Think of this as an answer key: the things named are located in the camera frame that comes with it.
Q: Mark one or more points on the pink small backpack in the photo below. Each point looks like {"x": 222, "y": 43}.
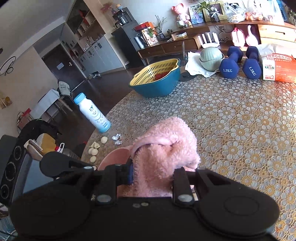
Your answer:
{"x": 238, "y": 37}

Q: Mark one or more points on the red gift box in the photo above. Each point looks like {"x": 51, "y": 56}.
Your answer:
{"x": 144, "y": 26}

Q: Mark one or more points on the pink fluffy towel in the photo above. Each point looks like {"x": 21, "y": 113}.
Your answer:
{"x": 166, "y": 148}

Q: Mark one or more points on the black low cabinet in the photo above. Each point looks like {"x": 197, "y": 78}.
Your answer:
{"x": 126, "y": 46}

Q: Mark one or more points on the wooden crate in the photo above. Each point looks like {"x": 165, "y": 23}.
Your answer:
{"x": 275, "y": 33}

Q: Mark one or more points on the white plastic bag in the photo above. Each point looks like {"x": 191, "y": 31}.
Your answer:
{"x": 271, "y": 11}

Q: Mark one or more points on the vase with dry twigs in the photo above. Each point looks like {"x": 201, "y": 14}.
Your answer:
{"x": 160, "y": 30}

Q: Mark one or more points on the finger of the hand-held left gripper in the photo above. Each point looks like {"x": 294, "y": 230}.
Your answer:
{"x": 69, "y": 165}

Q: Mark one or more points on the white cloth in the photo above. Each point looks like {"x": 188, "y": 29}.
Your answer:
{"x": 193, "y": 63}

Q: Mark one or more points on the blue dumbbell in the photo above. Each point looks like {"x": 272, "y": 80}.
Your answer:
{"x": 230, "y": 63}
{"x": 252, "y": 64}

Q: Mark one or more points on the black round stand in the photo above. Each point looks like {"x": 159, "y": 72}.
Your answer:
{"x": 187, "y": 76}

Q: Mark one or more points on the wall shelf cabinet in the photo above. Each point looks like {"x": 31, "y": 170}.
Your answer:
{"x": 92, "y": 39}

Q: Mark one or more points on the grey chair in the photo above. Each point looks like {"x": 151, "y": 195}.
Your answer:
{"x": 63, "y": 89}

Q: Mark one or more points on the colourful printed box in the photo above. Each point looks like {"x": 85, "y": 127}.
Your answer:
{"x": 149, "y": 37}

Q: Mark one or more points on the patterned vase with plant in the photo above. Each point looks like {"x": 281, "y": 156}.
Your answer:
{"x": 214, "y": 16}

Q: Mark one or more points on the small white box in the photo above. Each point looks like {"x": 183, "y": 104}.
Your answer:
{"x": 180, "y": 36}

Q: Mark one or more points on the dark door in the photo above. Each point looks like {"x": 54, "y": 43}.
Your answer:
{"x": 62, "y": 67}

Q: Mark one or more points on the crumpled foil wrappers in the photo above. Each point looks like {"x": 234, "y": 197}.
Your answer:
{"x": 117, "y": 139}

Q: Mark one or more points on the orange and white tissue box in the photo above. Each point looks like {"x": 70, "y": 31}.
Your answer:
{"x": 279, "y": 67}

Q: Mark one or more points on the clear bag of food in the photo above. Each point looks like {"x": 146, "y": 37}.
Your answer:
{"x": 235, "y": 12}

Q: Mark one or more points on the white garlic clove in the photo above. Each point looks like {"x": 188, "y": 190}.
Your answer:
{"x": 94, "y": 167}
{"x": 95, "y": 145}
{"x": 93, "y": 151}
{"x": 93, "y": 159}
{"x": 104, "y": 140}

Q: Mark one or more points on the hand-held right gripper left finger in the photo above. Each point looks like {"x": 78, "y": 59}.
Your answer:
{"x": 130, "y": 173}

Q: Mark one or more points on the black coffee machine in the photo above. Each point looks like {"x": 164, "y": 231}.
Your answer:
{"x": 122, "y": 16}

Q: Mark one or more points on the white bottle with blue cap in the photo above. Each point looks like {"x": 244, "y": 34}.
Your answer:
{"x": 93, "y": 113}

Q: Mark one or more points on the white router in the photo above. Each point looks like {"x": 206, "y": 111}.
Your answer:
{"x": 209, "y": 40}

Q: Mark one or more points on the photo frame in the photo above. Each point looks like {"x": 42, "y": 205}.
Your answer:
{"x": 216, "y": 10}

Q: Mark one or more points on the blue basin with yellow colander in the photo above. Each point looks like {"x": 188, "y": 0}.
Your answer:
{"x": 157, "y": 78}

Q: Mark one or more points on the pink plush bear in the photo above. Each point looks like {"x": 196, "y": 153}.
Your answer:
{"x": 181, "y": 14}

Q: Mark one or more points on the pink flamingo toy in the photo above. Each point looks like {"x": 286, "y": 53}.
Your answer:
{"x": 252, "y": 37}

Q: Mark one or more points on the black device with round dials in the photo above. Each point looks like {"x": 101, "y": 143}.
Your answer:
{"x": 10, "y": 169}

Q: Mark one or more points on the wooden television cabinet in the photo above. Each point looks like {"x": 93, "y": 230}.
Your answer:
{"x": 175, "y": 45}

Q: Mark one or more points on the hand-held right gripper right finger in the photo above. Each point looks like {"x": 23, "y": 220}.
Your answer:
{"x": 181, "y": 184}

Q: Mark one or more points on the green round lidded pot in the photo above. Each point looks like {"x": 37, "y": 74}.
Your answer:
{"x": 211, "y": 59}

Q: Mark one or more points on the small white table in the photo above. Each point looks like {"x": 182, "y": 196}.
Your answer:
{"x": 45, "y": 104}

